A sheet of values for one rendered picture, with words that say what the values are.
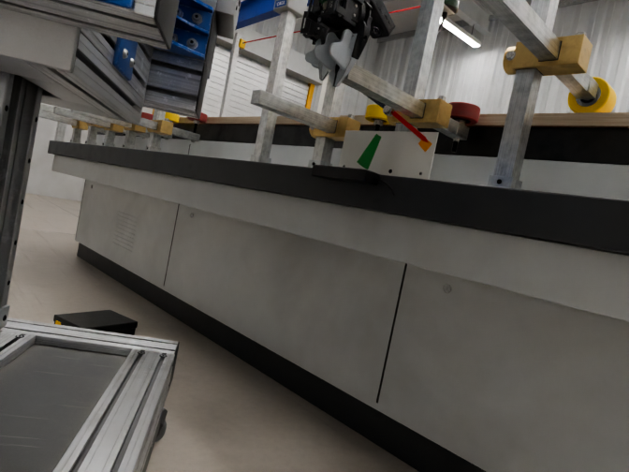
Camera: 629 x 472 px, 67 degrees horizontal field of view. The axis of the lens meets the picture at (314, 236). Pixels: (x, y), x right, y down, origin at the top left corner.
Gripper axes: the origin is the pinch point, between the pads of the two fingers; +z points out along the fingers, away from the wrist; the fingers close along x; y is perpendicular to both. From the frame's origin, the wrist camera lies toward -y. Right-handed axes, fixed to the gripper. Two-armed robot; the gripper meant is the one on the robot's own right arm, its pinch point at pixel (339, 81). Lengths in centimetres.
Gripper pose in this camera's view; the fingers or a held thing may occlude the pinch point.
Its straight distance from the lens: 87.7
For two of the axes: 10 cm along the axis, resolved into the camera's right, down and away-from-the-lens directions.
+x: 6.8, 1.7, -7.1
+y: -7.0, -1.1, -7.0
